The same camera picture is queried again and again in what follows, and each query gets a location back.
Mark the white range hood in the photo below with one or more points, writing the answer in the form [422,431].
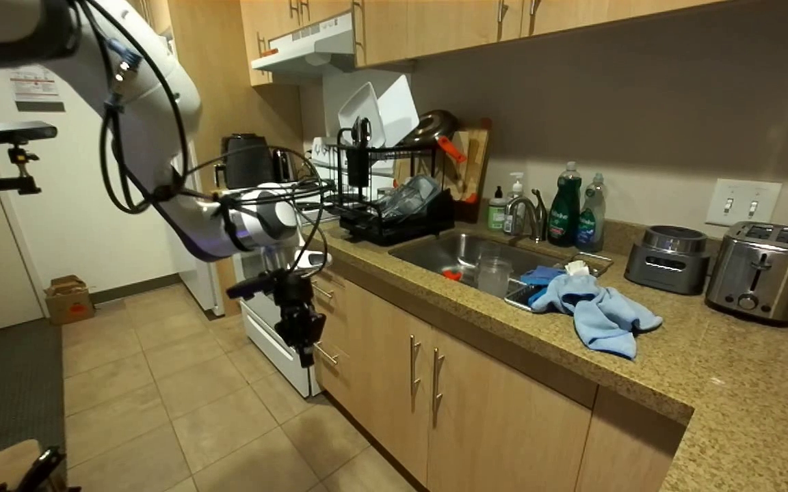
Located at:
[313,44]

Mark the white refrigerator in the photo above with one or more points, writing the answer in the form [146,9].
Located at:
[202,290]

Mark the white plastic cutting board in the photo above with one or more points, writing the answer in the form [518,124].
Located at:
[388,106]

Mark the grey plastic container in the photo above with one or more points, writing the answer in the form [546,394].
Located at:
[411,196]

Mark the black frying pan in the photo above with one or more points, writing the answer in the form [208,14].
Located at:
[439,126]

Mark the light wood wall cabinets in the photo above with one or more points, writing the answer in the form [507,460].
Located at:
[431,28]

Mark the small black countertop appliance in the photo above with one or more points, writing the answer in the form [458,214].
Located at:
[669,262]

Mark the light blue cloth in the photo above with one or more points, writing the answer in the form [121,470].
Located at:
[593,316]

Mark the dark grey floor mat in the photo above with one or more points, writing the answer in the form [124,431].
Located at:
[0,393]

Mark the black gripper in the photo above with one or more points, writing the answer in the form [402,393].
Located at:
[292,293]

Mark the clear blue soap bottle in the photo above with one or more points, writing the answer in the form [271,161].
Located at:
[589,222]

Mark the dark blue sponge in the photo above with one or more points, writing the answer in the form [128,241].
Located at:
[533,278]

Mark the black kettle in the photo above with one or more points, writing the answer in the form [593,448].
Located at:
[283,165]

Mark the silver two-slot toaster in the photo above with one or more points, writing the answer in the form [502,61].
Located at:
[763,275]

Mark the white electric stove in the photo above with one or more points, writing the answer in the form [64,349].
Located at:
[261,340]

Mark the green dish soap bottle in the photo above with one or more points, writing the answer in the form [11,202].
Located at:
[563,208]

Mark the stainless steel sink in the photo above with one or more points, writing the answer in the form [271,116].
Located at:
[431,251]

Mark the small red dish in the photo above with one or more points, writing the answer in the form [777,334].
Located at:
[448,273]

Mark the clear drinking glass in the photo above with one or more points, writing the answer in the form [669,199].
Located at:
[494,278]

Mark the light wood base cabinet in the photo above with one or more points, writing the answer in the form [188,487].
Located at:
[494,427]

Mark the wooden cutting board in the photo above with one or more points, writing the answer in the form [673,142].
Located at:
[477,165]

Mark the small green soap bottle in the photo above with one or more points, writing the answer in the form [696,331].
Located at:
[496,217]

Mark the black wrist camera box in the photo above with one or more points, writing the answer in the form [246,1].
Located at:
[250,288]

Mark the black camera on stand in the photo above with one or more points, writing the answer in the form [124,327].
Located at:
[11,133]

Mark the white paper door sign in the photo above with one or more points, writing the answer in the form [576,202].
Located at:
[38,92]

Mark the white light switch plate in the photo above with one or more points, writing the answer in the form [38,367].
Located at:
[743,204]

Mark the small cardboard box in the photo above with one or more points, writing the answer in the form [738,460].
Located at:
[67,301]

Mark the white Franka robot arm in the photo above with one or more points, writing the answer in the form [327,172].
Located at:
[150,139]

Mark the metal sink faucet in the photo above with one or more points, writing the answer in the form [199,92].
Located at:
[526,214]

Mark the black box appliance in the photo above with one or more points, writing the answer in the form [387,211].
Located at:
[246,161]

